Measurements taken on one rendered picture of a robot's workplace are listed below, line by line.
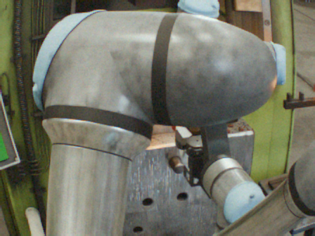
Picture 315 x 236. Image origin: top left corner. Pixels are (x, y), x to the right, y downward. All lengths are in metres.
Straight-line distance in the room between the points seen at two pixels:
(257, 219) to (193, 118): 0.24
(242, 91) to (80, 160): 0.17
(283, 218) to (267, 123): 0.98
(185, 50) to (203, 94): 0.04
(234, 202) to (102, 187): 0.40
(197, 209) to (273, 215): 0.76
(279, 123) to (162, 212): 0.49
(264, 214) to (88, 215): 0.28
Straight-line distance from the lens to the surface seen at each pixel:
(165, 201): 1.41
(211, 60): 0.53
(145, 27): 0.55
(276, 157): 1.76
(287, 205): 0.70
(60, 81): 0.56
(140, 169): 1.35
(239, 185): 0.93
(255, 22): 1.55
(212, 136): 1.05
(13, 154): 1.19
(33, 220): 1.55
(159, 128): 1.38
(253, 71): 0.56
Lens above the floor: 1.52
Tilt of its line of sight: 24 degrees down
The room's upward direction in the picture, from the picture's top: 1 degrees counter-clockwise
